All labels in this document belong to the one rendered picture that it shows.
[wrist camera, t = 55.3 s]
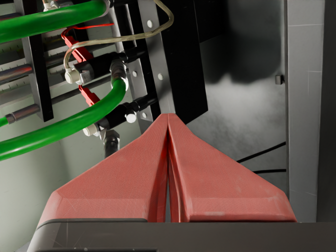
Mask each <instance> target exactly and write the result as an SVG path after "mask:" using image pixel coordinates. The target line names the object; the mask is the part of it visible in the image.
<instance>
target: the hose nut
mask: <svg viewBox="0 0 336 252"><path fill-rule="evenodd" d="M109 136H114V137H116V138H117V139H118V143H119V141H120V135H119V134H118V133H117V132H116V131H115V130H114V129H112V130H108V131H106V132H105V134H104V138H103V144H105V139H106V138H107V137H109Z"/></svg>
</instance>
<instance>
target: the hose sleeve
mask: <svg viewBox="0 0 336 252"><path fill-rule="evenodd" d="M103 150H104V159H106V158H107V157H109V156H110V155H112V154H114V153H115V152H117V151H118V150H120V148H119V140H118V139H117V138H116V137H115V136H108V137H107V138H106V139H105V141H104V149H103Z"/></svg>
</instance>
